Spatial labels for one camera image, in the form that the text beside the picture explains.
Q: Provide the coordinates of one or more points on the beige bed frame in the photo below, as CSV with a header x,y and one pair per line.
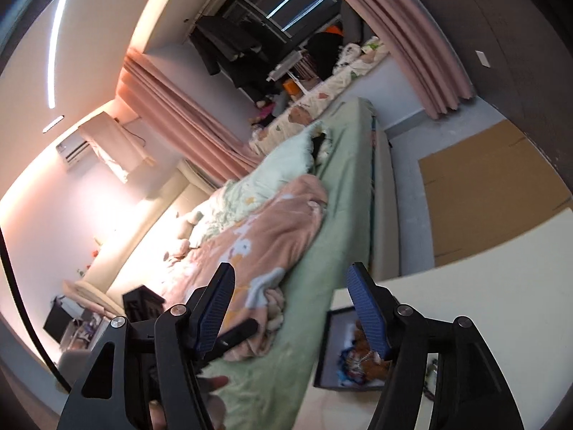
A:
x,y
385,206

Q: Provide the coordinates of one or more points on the black and orange bag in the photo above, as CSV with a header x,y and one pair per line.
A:
x,y
323,45

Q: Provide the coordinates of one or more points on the cluttered bedside table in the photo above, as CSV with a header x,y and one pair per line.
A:
x,y
87,324

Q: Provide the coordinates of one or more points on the white cloth cover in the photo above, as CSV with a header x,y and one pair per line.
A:
x,y
114,145

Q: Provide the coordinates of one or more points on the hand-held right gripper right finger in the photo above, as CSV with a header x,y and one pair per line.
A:
x,y
369,313

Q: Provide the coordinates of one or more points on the pale green quilt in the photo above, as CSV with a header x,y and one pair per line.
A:
x,y
232,197

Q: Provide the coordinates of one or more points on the white air conditioner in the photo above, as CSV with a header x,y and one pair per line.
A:
x,y
71,150

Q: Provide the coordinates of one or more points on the white rack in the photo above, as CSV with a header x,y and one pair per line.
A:
x,y
288,69

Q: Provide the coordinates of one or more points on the pile of colourful jewelry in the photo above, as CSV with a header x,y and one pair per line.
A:
x,y
353,363

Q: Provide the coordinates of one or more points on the person's left hand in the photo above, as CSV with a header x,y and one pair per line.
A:
x,y
212,385

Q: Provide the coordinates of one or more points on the beige padded headboard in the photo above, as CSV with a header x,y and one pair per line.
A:
x,y
143,242

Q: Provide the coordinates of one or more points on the black bedside table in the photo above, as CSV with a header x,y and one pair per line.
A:
x,y
56,322

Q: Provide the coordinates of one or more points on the brown cardboard sheet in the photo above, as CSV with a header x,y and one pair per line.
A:
x,y
492,192

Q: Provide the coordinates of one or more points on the green bed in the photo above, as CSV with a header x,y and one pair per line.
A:
x,y
344,215

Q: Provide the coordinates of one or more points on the long ceiling light strip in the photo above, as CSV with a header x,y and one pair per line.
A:
x,y
58,45

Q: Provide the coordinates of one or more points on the black hanging clothes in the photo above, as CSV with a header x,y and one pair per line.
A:
x,y
228,51

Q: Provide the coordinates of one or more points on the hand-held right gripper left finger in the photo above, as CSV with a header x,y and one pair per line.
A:
x,y
214,311

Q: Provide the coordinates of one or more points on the pink floral blanket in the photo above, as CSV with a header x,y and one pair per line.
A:
x,y
264,246

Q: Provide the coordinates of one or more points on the pale green pillow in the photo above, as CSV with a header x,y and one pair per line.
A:
x,y
288,156

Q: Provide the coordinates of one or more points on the beige plush toy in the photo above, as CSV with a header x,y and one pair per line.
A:
x,y
183,237

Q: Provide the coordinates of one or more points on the white wall switch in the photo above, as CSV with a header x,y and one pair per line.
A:
x,y
482,57

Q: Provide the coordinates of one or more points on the floral window seat cushion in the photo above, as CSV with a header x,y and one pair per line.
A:
x,y
313,98

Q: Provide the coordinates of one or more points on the dark window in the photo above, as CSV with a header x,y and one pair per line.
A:
x,y
286,2

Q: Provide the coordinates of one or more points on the short ceiling light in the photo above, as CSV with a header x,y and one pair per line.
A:
x,y
53,124

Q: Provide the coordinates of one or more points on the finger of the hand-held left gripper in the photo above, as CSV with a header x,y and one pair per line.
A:
x,y
239,331

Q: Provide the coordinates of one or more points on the pink curtain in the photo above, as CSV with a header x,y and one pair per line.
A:
x,y
403,36
179,116

